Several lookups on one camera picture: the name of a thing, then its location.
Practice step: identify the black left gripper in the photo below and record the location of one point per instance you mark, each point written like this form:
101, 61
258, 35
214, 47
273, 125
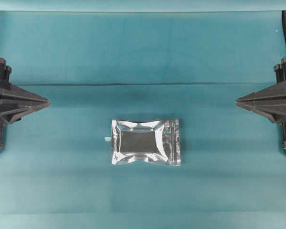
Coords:
11, 96

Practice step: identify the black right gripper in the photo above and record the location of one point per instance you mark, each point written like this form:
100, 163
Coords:
275, 93

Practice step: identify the silver zip bag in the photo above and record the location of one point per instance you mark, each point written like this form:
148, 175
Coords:
156, 142

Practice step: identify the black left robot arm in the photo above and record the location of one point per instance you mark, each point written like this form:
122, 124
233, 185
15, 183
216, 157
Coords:
16, 102

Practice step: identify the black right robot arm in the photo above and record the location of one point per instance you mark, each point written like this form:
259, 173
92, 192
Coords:
270, 102

